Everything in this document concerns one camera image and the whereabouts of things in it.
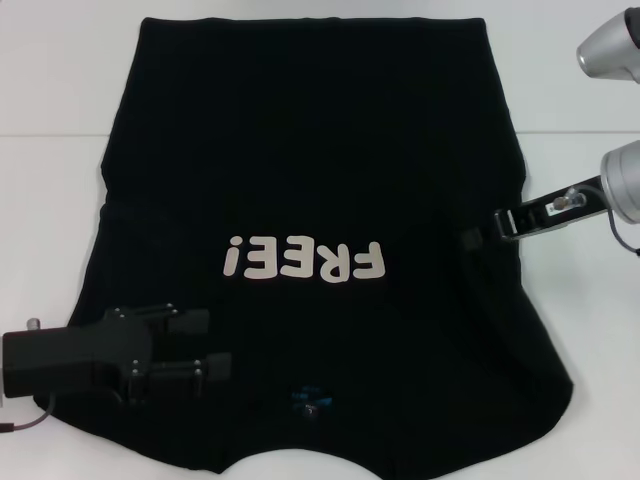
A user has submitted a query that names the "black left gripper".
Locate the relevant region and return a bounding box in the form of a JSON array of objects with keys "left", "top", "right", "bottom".
[{"left": 1, "top": 301, "right": 234, "bottom": 407}]

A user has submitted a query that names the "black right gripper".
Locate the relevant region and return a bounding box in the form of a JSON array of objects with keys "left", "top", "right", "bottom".
[{"left": 461, "top": 171, "right": 609, "bottom": 251}]

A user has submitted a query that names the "black shirt with FREE print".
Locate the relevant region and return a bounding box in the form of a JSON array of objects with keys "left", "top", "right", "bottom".
[{"left": 67, "top": 16, "right": 576, "bottom": 480}]

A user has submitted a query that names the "right gripper cable with plug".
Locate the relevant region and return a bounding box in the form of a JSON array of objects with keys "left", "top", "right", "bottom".
[{"left": 548, "top": 184, "right": 640, "bottom": 258}]

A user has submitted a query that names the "gripper cable with plug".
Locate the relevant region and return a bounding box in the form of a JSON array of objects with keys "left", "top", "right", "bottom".
[
  {"left": 548, "top": 184, "right": 640, "bottom": 258},
  {"left": 0, "top": 315, "right": 59, "bottom": 434}
]

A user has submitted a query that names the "left gripper cable with plug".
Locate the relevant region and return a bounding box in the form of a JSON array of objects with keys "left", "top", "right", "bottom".
[{"left": 0, "top": 315, "right": 59, "bottom": 434}]

